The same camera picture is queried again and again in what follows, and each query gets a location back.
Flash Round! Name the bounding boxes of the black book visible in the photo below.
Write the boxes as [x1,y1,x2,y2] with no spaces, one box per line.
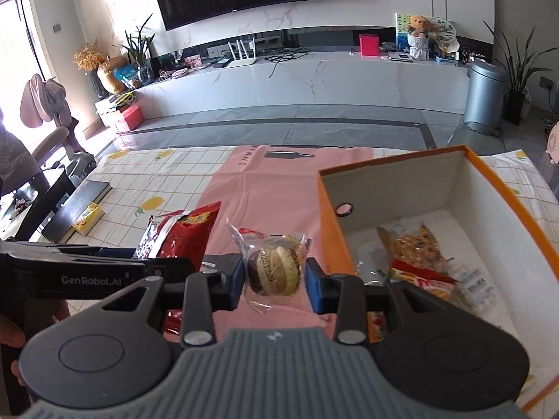
[44,180,112,245]

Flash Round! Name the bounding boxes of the white router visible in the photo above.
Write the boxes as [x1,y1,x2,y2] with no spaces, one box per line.
[227,39,258,68]

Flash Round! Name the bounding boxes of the white marble TV cabinet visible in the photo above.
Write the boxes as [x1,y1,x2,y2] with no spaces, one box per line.
[94,26,472,134]

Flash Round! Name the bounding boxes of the silver trash can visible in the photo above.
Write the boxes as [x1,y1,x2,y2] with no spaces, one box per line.
[463,59,509,136]

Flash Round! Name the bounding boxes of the orange red noodle snack packet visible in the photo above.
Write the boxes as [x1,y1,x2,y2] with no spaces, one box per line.
[389,258,459,302]

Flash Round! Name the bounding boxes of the pink round object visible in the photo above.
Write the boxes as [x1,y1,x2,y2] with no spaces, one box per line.
[546,120,559,167]

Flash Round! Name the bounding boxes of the brown teddy bear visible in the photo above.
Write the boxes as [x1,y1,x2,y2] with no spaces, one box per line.
[404,15,433,59]

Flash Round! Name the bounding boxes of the black cables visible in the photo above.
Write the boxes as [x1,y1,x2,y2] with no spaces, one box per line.
[262,49,308,78]

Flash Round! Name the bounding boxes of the orange cardboard box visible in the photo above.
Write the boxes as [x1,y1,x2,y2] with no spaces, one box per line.
[317,145,559,415]

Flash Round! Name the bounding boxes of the gold vase with dried flowers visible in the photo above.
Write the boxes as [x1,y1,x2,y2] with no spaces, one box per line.
[73,41,132,94]

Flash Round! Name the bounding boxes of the clear packet of orange peanuts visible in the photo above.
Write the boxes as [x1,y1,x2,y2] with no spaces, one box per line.
[376,222,452,278]

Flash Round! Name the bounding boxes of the small yellow box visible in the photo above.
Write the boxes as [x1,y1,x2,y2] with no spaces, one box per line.
[71,203,104,233]

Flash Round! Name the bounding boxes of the dark red snack packet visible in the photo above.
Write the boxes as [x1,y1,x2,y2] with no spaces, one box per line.
[156,201,223,271]

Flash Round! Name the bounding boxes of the red storage box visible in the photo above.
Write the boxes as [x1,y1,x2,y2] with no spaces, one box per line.
[116,105,144,132]

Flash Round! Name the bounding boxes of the green plant in glass vase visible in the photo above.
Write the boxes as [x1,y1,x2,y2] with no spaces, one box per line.
[118,13,155,86]

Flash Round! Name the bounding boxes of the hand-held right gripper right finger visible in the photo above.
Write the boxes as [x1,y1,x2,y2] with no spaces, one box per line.
[305,257,442,345]

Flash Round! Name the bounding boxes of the potted plant in dark pot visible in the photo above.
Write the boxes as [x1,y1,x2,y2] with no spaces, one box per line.
[482,20,555,125]

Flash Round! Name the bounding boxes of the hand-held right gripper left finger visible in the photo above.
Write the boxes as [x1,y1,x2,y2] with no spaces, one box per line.
[102,255,246,350]

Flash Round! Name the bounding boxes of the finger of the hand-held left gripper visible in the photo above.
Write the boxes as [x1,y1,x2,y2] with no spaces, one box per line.
[4,243,137,260]
[131,257,195,281]

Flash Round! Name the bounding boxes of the clear round cookie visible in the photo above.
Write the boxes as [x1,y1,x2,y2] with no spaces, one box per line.
[225,217,312,315]

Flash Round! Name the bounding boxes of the chair with pink hat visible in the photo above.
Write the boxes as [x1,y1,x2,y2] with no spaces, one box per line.
[20,74,97,175]

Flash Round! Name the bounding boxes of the round paper fan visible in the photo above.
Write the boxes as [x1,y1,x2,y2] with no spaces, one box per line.
[430,17,460,57]

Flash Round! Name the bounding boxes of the person's left hand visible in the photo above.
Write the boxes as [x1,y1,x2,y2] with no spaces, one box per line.
[0,314,28,387]

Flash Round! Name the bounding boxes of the pink cloth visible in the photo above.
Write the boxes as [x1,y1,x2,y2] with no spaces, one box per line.
[166,145,374,345]

